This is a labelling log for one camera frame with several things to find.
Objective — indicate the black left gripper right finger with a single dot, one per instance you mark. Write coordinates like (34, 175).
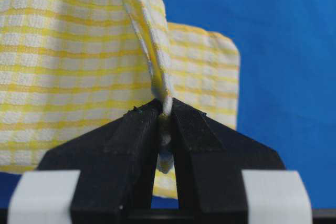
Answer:
(209, 158)

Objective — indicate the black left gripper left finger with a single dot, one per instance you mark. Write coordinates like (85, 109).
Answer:
(117, 164)

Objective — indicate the yellow checked towel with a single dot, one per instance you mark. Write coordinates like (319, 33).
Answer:
(71, 66)

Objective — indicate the blue table mat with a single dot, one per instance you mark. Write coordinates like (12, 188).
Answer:
(287, 78)

